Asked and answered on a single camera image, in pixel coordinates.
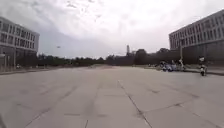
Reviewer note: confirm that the pale distant tower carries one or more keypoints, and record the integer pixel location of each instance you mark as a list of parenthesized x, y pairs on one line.
[(127, 50)]

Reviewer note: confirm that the row of dark trees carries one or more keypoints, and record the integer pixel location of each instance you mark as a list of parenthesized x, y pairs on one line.
[(83, 61)]

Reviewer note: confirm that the grey concrete slab plaza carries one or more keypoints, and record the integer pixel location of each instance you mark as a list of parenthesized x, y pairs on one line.
[(110, 100)]

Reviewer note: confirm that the group of people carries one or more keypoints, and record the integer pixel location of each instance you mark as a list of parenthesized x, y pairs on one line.
[(171, 65)]

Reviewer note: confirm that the person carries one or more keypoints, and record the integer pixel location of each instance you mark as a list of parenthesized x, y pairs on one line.
[(201, 60)]

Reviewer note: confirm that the scooter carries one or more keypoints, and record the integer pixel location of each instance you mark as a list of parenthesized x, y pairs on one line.
[(202, 70)]

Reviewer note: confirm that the long grey multi-storey building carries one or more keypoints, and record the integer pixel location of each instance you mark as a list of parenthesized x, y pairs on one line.
[(200, 36)]

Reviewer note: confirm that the grey building with window rows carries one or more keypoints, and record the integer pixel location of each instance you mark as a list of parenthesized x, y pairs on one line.
[(16, 40)]

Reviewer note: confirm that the dark kerb strip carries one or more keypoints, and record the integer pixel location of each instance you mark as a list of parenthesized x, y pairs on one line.
[(215, 72)]

